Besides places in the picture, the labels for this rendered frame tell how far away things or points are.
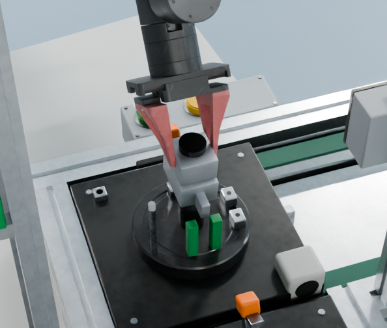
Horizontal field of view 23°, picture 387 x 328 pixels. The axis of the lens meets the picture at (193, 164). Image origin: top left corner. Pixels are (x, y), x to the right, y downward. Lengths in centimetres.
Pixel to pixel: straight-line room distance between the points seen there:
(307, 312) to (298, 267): 5
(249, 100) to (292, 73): 152
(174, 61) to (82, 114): 47
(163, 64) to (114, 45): 57
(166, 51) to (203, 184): 15
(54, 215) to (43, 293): 42
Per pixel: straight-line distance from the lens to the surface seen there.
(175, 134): 110
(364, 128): 91
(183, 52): 99
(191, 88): 99
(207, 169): 102
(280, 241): 113
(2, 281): 125
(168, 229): 111
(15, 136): 64
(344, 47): 293
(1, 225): 70
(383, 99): 91
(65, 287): 110
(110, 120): 143
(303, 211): 123
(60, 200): 119
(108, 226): 114
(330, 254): 119
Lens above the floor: 185
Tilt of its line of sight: 47 degrees down
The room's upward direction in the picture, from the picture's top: straight up
